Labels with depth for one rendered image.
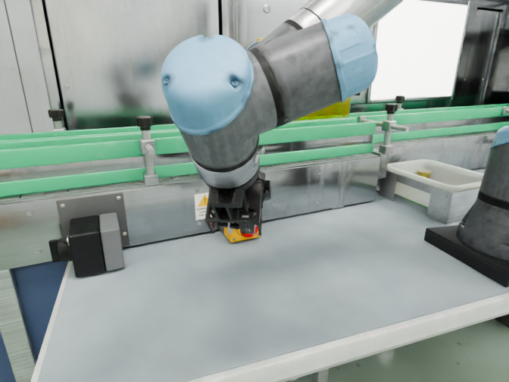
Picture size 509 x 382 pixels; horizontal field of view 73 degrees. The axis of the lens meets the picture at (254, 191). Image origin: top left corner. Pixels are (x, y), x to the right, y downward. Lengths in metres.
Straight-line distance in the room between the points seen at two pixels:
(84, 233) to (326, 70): 0.48
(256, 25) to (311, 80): 0.74
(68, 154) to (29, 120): 3.33
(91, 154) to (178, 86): 0.44
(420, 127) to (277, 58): 0.94
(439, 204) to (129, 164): 0.70
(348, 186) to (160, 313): 0.57
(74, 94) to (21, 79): 3.02
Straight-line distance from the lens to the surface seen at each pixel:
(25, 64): 3.97
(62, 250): 0.68
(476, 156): 1.44
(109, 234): 0.64
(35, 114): 3.99
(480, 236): 0.75
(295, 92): 0.31
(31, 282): 0.80
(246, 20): 1.03
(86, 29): 0.98
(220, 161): 0.33
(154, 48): 1.00
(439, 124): 1.29
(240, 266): 0.65
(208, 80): 0.27
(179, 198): 0.72
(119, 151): 0.70
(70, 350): 0.54
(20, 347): 0.86
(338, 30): 0.34
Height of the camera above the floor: 1.09
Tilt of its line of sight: 19 degrees down
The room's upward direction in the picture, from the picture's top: straight up
